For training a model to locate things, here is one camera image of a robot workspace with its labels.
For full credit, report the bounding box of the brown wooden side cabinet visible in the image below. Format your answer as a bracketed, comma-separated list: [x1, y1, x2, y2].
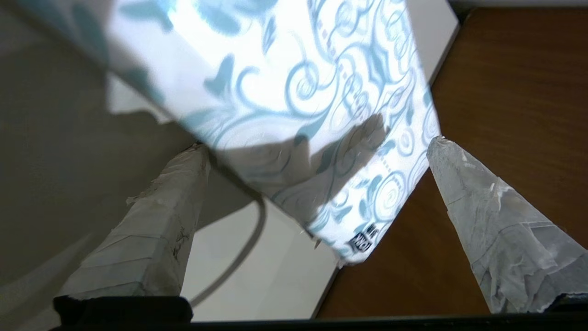
[317, 7, 588, 319]

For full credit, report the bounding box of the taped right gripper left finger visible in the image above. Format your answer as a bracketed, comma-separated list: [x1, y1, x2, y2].
[55, 143, 213, 300]

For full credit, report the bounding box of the white blue-floral tissue pack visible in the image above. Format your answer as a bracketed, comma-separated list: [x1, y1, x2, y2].
[14, 0, 441, 265]

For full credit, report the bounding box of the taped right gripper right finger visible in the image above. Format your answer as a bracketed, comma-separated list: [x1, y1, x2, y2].
[426, 136, 588, 314]

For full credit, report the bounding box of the beige glossy cabinet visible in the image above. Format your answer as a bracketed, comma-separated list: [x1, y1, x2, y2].
[0, 0, 460, 322]

